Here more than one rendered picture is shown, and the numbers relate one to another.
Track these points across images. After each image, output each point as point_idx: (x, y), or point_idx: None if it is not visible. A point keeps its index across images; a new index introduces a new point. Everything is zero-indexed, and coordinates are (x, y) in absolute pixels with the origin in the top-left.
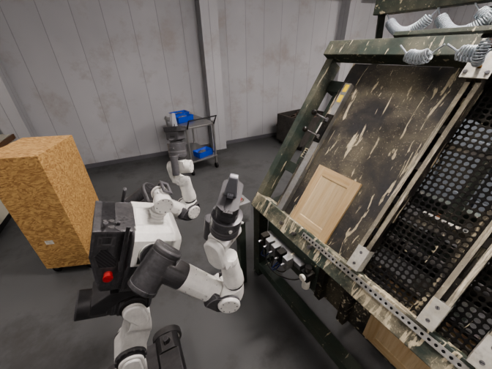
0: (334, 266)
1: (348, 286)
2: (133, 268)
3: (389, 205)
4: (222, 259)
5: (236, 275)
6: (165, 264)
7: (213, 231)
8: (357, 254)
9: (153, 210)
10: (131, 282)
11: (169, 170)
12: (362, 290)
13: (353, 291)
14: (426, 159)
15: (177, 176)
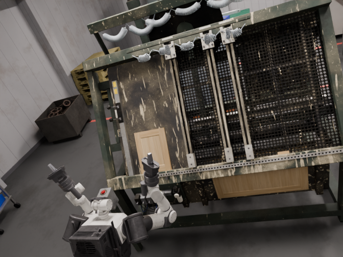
0: (185, 174)
1: (197, 177)
2: (122, 246)
3: (183, 127)
4: (161, 193)
5: (166, 200)
6: (142, 219)
7: (151, 183)
8: (189, 159)
9: (102, 214)
10: (137, 238)
11: (71, 199)
12: (203, 172)
13: (201, 176)
14: (180, 99)
15: (76, 200)
